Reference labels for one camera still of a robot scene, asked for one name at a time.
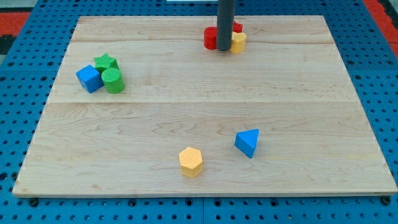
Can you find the blue triangle block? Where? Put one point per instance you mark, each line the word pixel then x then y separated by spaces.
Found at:
pixel 246 142

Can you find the yellow hexagon block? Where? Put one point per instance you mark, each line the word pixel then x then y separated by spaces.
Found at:
pixel 191 162

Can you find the wooden board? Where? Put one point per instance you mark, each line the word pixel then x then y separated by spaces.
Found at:
pixel 290 83

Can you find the red cylinder block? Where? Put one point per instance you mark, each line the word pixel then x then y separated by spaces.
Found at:
pixel 209 38

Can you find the yellow heart block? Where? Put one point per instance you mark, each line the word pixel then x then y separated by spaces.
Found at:
pixel 238 42

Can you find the green cylinder block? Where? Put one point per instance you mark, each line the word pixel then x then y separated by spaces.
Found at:
pixel 113 80

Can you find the red star block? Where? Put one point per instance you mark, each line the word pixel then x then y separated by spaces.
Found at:
pixel 237 27

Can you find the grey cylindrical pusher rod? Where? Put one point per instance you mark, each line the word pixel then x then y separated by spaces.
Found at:
pixel 225 18

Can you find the green star block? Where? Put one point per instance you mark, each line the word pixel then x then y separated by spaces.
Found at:
pixel 105 62

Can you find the blue cube block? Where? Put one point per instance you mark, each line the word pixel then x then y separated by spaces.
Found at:
pixel 90 78

